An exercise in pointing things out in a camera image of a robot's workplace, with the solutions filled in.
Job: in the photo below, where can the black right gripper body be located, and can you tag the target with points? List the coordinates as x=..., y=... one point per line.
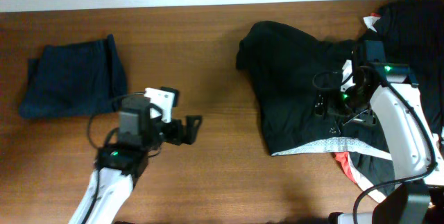
x=347, y=105

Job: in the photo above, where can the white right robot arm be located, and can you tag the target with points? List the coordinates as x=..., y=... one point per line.
x=389, y=93

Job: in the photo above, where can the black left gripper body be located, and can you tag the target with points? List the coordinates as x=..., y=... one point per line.
x=166, y=132

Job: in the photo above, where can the folded navy blue garment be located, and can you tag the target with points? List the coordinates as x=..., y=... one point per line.
x=74, y=80

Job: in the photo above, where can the black shorts with white trim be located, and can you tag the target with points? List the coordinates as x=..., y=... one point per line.
x=285, y=66

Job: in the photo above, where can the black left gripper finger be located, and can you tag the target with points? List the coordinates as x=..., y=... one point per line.
x=175, y=93
x=192, y=126

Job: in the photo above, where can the pile of black white red clothes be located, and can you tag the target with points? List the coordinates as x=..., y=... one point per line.
x=412, y=33

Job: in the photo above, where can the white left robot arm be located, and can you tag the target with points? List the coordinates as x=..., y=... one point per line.
x=145, y=124

